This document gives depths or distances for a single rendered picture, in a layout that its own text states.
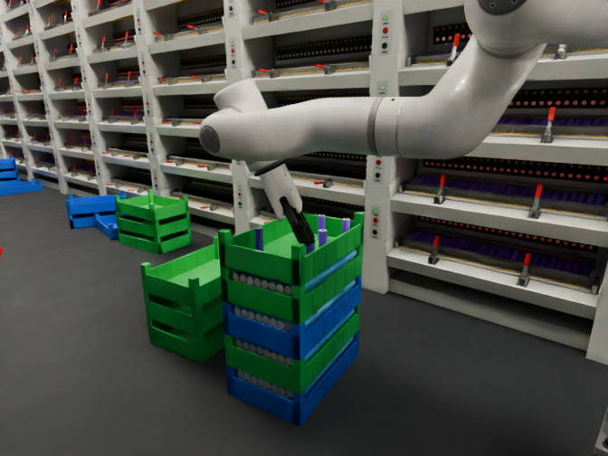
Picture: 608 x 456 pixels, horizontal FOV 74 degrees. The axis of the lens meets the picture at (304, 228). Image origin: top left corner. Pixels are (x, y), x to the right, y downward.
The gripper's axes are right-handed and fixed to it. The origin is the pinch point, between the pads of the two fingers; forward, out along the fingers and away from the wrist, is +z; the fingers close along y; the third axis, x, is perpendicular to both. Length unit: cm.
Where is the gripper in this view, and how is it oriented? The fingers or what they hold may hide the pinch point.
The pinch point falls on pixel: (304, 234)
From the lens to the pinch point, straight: 82.0
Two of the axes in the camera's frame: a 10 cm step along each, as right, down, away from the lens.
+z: 4.2, 8.7, 2.5
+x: 9.1, -4.0, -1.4
